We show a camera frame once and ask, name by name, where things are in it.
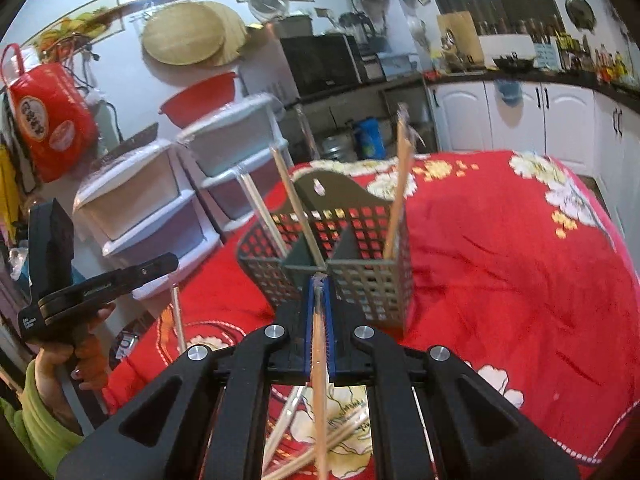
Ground steel kitchen table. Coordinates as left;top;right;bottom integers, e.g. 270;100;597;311
280;72;436;161

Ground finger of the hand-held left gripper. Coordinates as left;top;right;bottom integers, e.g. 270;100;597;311
85;254;179;306

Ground black kitchen countertop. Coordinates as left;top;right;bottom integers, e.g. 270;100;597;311
425;67;640;106

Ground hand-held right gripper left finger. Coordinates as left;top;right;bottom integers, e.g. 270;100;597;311
56;277;321;480

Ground red floral blanket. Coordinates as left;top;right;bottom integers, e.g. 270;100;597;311
102;150;640;480

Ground grey perforated utensil holder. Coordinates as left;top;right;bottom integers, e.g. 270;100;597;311
236;169;415;338

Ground blue knife block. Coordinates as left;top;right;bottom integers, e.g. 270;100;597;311
532;40;561;68

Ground wooden cutting board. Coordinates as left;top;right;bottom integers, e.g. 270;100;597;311
436;11;485;71

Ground white kitchen cabinets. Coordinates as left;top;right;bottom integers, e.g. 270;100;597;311
427;77;640;241

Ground red plastic basin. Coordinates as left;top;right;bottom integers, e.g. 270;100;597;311
159;72;240;128

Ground black blender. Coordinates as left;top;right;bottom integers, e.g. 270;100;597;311
340;11;373;43

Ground white plastic drawer units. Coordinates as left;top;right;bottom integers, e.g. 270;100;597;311
72;140;223;301

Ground row of condiment bottles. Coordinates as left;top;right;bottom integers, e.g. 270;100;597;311
592;45;640;81

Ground black microwave oven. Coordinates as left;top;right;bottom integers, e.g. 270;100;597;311
279;34;368;97

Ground steel tray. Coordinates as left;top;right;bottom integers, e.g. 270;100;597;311
247;15;313;41

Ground white plastic drawer unit right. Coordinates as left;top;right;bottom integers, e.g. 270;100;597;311
176;92;291;233

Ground blue plastic jug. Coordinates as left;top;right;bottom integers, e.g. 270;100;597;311
352;117;387;160

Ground vegetable wall poster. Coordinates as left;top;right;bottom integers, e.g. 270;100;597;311
20;0;121;51

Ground steel pot lid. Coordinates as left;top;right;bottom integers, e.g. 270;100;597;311
565;0;596;28

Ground black wok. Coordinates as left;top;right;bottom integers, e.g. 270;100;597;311
492;52;536;72

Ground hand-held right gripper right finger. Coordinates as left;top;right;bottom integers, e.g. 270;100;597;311
320;277;583;480

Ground red plastic bag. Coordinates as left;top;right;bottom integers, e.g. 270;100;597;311
2;44;101;183

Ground round bamboo tray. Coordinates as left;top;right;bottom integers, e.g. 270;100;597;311
205;1;248;67
141;1;226;66

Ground glass dome lid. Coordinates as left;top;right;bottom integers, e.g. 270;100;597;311
248;0;291;23

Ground person's left hand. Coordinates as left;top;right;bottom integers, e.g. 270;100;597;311
34;305;117;436

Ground person's left forearm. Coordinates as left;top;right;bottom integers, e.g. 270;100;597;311
0;360;85;477

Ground chopstick pair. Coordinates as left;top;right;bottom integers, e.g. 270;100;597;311
237;161;292;258
382;102;426;263
170;284;188;353
270;145;328;268
309;271;335;480

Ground blue hanging bin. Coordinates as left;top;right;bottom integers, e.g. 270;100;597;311
495;80;521;106

